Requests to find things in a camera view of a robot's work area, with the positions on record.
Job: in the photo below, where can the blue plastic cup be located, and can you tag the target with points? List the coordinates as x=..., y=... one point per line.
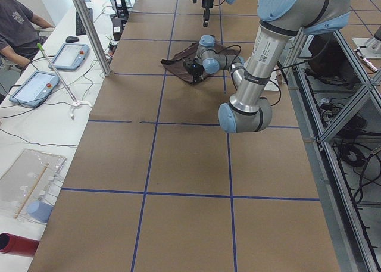
x=40, y=211

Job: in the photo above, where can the blue teach pendant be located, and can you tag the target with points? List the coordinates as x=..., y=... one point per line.
x=35, y=90
x=70, y=56

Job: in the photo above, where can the black power adapter box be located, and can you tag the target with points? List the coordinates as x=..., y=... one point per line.
x=117, y=29

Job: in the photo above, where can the seated person grey shirt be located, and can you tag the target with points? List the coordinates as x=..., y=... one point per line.
x=19, y=38

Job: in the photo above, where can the aluminium frame post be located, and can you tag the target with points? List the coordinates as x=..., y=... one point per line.
x=82, y=9

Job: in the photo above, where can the white camera mast base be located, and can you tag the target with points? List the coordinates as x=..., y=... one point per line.
x=268, y=45

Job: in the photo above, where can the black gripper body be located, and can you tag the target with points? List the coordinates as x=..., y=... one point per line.
x=206, y=3
x=189, y=66

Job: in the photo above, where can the near blue teach pendant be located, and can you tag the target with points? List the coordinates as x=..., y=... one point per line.
x=35, y=90

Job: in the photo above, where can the black keyboard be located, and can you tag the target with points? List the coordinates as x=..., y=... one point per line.
x=79, y=26

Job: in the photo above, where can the wooden stick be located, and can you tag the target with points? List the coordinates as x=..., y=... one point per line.
x=37, y=179

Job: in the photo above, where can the clear plastic bag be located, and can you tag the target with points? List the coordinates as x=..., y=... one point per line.
x=20, y=177

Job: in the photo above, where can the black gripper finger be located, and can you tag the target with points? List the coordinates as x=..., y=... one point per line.
x=206, y=17
x=198, y=78

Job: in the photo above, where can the red cylinder tube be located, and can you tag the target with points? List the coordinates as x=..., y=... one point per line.
x=18, y=245

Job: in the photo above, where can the dark brown t-shirt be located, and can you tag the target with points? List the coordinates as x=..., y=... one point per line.
x=201, y=60

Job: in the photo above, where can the metal reacher stick green tip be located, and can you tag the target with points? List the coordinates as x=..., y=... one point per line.
x=76, y=103

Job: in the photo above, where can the far blue teach pendant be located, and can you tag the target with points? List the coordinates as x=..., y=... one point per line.
x=70, y=56

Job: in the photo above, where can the black computer mouse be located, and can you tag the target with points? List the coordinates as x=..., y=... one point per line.
x=72, y=39

